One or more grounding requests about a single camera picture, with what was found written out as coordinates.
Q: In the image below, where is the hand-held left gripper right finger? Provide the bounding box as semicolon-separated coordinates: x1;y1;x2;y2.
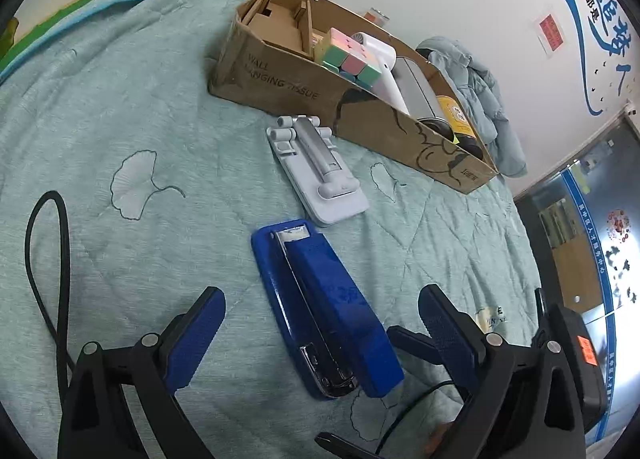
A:
417;283;586;459

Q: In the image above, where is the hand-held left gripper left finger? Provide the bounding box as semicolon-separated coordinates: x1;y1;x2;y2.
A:
56;285;227;459

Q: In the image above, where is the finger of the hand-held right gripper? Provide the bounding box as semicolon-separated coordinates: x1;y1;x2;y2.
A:
314;431;389;459
387;326;444;365

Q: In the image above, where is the blue stapler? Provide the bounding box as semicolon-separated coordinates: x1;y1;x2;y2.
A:
251;219;405;401

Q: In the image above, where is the silver metal can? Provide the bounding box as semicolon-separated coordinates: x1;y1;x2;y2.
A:
392;56;449;123

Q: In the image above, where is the brown cardboard box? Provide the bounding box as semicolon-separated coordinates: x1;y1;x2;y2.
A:
207;0;501;195

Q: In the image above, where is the glass door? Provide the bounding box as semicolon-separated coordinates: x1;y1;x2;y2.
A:
514;113;640;456

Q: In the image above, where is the white folding phone stand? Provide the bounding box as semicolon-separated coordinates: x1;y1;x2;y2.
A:
266;115;371;229

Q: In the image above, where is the black round object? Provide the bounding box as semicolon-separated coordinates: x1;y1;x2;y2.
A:
417;116;456;141

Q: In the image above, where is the yellow label bottle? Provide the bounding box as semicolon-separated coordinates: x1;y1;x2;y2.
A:
433;95;485;160

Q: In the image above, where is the light blue padded jacket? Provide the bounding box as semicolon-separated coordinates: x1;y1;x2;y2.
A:
416;36;529;178

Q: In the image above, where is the white hair dryer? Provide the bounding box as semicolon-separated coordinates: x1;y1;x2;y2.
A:
350;32;411;115

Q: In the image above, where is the pastel puzzle cube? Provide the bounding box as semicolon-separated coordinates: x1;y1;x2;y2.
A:
315;28;384;90

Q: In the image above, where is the black cable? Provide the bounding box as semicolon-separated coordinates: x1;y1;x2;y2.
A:
382;381;469;459
25;190;77;390

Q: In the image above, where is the red wall notice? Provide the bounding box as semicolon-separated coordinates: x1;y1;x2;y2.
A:
532;13;569;59

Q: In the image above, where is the blue wall decal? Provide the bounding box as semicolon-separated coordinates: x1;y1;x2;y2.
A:
515;0;640;116

